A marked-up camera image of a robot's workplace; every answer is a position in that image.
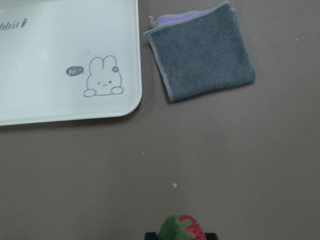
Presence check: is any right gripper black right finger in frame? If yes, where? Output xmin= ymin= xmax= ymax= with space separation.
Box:
xmin=205 ymin=232 xmax=217 ymax=240

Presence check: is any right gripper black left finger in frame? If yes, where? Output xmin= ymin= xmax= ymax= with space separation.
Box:
xmin=144 ymin=232 xmax=158 ymax=240

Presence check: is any red strawberry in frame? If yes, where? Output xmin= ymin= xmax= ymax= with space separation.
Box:
xmin=156 ymin=215 xmax=207 ymax=240

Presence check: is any cream rabbit tray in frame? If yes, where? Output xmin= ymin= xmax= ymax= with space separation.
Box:
xmin=0 ymin=0 xmax=142 ymax=126

